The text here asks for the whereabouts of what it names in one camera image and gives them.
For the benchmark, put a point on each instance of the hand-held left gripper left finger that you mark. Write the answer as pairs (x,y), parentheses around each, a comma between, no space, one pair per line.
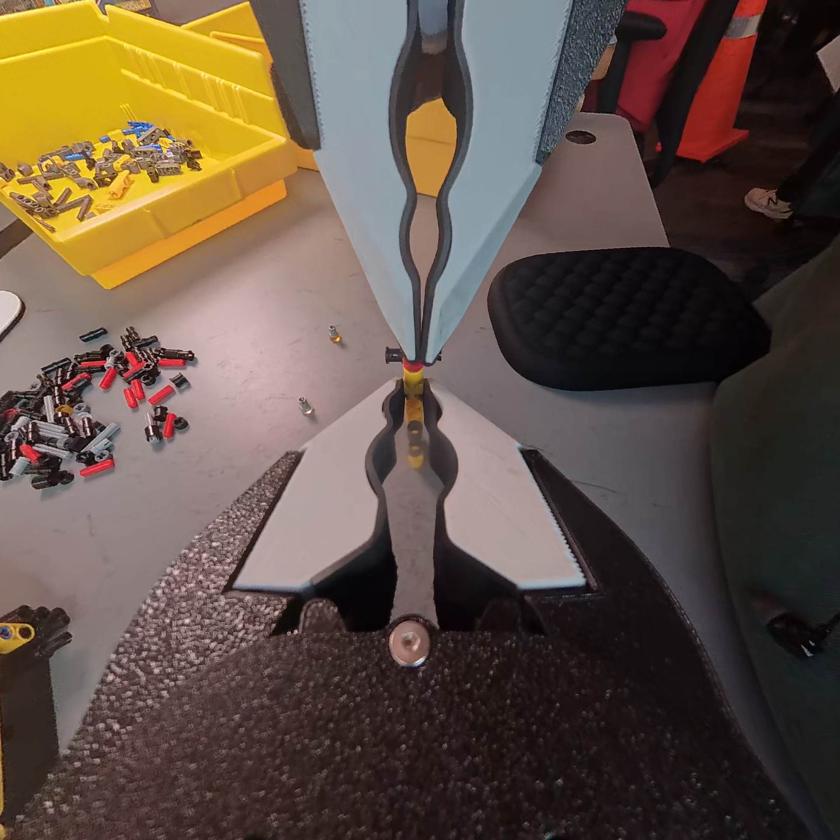
(321,512)

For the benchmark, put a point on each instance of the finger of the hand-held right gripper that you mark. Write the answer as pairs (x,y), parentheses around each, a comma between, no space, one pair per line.
(505,131)
(354,131)

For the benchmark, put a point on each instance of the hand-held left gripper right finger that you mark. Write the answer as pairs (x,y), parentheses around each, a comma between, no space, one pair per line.
(512,512)

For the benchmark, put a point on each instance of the yellow lego beam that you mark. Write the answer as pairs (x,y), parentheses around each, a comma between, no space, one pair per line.
(412,382)

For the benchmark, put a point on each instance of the red round lego stud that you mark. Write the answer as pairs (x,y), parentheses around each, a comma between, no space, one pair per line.
(412,362)

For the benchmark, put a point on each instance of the pile of small lego pins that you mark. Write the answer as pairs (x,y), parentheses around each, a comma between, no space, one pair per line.
(98,467)

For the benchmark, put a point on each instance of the pile of grey lego parts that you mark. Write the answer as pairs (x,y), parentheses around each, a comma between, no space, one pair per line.
(98,164)

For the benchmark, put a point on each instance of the yellow lego vehicle model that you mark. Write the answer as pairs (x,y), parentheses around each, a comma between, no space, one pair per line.
(26,709)

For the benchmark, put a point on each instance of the black desk grommet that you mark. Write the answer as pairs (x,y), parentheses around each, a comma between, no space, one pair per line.
(581,138)

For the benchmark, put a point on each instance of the clear stud with grey pin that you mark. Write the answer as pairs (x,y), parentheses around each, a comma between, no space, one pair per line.
(304,405)

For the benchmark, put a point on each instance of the orange traffic cone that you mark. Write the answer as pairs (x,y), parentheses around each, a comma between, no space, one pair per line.
(722,85)

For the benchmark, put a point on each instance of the yellow storage bin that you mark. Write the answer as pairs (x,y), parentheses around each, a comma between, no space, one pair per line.
(216,190)
(223,29)

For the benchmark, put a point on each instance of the black padded armrest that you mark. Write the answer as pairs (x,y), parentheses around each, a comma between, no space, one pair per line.
(623,315)

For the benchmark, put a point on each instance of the white rounded board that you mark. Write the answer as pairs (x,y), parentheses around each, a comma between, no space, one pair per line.
(8,315)

